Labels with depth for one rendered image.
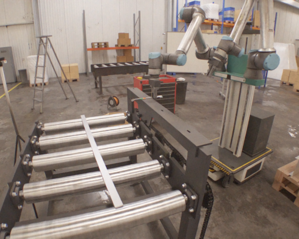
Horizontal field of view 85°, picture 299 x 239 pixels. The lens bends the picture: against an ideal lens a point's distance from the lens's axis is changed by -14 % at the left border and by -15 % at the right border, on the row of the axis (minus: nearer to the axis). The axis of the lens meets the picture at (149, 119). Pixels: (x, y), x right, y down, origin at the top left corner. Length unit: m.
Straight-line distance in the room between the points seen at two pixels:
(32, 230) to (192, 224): 0.80
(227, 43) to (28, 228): 1.67
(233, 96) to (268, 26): 0.96
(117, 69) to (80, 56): 5.10
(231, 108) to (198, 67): 3.68
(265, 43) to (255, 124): 1.01
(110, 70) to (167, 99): 3.07
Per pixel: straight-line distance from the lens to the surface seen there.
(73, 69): 9.15
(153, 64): 1.43
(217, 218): 2.11
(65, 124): 1.87
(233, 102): 2.39
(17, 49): 11.63
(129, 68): 6.48
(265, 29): 1.78
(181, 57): 1.44
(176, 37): 5.84
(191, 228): 1.18
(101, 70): 6.26
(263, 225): 2.23
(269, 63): 1.77
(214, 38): 6.02
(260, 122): 2.36
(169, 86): 3.65
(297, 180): 2.51
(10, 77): 11.29
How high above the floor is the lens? 1.59
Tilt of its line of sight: 23 degrees down
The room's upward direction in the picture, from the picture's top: straight up
